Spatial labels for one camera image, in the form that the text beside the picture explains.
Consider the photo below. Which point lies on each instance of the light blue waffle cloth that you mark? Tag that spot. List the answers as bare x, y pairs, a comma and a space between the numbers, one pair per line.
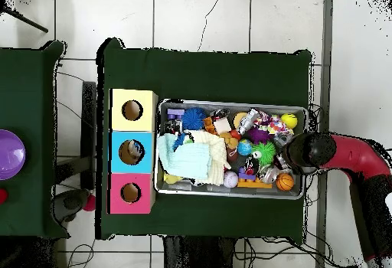
190, 157

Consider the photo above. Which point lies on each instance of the cream waffle cloth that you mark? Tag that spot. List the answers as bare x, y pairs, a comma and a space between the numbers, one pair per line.
214, 151

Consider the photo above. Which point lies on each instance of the bottle with blue label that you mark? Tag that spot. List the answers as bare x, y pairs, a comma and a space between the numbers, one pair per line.
136, 149

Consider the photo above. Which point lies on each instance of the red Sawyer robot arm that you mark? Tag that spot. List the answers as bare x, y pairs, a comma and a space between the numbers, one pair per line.
358, 154

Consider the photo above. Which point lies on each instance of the wooden box with three holes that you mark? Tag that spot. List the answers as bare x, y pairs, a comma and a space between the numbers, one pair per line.
147, 121

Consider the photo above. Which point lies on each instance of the blue spiky rubber ball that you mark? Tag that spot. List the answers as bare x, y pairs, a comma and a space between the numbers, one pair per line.
194, 118

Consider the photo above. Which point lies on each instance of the brown plush teddy bear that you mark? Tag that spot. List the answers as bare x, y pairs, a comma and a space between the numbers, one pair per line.
229, 139

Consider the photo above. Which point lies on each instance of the blue globe ball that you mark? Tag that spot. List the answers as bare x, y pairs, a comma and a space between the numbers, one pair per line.
244, 147

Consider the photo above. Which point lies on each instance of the silver toy robot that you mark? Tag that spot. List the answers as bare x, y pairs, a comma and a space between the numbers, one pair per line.
247, 121

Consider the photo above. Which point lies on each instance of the white toy baseball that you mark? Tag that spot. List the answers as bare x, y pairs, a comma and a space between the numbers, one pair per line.
230, 179

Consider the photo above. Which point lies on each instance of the dark green table cloth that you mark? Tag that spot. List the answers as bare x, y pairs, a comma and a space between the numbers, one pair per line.
30, 157
214, 75

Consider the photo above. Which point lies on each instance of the green googly-eyed spiky toy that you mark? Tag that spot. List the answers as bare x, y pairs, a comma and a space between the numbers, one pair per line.
264, 151

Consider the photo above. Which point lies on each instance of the yellow smiley ball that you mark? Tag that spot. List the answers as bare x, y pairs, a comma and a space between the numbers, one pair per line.
289, 121

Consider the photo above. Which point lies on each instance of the orange toy basketball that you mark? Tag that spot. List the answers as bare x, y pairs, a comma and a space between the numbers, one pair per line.
284, 182

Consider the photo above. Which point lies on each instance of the black upright panel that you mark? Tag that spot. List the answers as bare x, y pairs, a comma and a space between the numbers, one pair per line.
88, 111

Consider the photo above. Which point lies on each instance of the grey object with red knob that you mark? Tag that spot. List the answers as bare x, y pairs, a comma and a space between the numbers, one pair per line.
72, 203

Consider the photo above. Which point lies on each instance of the purple ball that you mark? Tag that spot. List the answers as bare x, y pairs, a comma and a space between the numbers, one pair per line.
10, 154

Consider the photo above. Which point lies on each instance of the small red ball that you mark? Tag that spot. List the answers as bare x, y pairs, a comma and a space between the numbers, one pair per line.
2, 196

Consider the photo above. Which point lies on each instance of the black tripod leg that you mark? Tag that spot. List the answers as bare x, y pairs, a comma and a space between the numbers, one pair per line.
27, 21

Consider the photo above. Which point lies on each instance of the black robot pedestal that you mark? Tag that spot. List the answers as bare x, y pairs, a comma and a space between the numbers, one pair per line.
190, 255

